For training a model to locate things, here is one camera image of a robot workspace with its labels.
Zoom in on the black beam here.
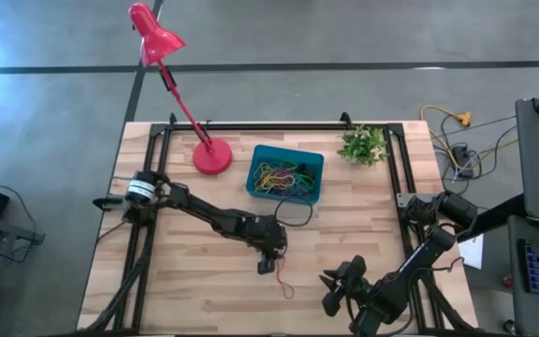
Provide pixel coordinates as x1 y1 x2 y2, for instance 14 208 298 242
456 192 528 243

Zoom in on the black side stand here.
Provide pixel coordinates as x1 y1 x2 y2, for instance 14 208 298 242
0 210 46 249

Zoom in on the red desk lamp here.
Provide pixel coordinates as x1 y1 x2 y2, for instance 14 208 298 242
127 2 234 176

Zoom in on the blue plastic bin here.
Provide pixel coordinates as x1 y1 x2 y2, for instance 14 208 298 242
245 143 326 207

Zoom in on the black power strip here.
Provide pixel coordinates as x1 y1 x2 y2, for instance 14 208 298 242
450 143 475 180

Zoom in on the green plant in white pot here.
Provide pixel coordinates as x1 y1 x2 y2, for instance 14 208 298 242
336 124 390 168

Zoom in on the red rubber band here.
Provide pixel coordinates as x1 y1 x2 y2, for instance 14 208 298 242
275 256 296 300

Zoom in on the black left camera cable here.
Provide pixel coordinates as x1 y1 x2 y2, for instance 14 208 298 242
272 195 315 228

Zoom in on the yellow extension cord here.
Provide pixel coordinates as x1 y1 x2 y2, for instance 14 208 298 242
419 105 518 172

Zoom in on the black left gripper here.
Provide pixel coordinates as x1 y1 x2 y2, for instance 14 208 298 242
245 214 288 275

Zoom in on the green rubber band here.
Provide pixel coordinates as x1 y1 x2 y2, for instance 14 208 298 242
269 159 299 175

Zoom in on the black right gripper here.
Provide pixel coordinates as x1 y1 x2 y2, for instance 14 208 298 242
319 256 384 320

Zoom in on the white paper sheet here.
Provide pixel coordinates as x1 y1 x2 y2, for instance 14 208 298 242
456 233 485 271

